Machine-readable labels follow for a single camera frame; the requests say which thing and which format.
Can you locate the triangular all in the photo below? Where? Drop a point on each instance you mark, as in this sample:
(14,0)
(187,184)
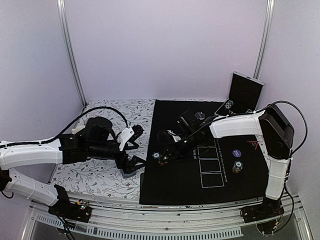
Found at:
(254,144)

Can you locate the aluminium front rail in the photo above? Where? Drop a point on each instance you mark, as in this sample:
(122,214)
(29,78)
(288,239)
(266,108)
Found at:
(127,219)

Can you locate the left chip stack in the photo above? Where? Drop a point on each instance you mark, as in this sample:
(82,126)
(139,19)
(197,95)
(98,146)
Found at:
(228,104)

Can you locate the purple small blind button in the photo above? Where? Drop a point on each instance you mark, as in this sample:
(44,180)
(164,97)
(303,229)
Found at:
(236,153)

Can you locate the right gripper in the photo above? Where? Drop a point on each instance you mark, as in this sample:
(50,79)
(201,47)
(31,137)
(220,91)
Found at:
(173,156)

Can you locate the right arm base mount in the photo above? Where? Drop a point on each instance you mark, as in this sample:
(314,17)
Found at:
(269,208)

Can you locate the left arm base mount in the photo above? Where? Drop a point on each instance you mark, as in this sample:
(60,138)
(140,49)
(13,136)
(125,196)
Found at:
(79,211)

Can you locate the left aluminium post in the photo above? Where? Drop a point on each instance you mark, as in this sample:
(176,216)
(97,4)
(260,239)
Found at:
(62,13)

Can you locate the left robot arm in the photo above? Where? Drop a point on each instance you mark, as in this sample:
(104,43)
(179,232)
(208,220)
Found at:
(94,140)

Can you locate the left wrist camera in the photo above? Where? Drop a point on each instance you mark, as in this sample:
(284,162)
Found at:
(129,134)

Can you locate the blue fifty poker chip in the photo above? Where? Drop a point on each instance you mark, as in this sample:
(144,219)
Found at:
(156,155)

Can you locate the white cup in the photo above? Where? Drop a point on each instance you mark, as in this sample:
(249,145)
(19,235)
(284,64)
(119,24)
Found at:
(77,129)

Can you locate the blue white chip stack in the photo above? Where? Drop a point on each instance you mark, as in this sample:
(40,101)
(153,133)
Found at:
(237,167)

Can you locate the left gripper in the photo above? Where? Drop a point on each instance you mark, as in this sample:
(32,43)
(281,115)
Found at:
(129,168)

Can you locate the aluminium poker chip case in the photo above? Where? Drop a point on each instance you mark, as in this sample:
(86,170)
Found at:
(244,91)

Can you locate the right aluminium post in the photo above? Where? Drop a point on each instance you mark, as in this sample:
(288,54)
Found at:
(268,18)

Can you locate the black dealer button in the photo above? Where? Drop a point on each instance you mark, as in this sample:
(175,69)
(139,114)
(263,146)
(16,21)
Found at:
(200,116)

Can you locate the floral tablecloth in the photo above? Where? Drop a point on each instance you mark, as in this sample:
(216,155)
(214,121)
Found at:
(102,178)

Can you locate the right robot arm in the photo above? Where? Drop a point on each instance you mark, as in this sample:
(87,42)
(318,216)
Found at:
(272,128)

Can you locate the black poker mat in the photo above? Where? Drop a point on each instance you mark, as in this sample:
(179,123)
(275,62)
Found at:
(205,175)

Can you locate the aluminium post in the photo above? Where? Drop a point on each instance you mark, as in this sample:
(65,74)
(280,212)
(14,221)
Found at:
(268,18)
(62,13)

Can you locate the blue card deck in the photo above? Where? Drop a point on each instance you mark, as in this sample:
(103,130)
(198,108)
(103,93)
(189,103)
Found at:
(128,173)

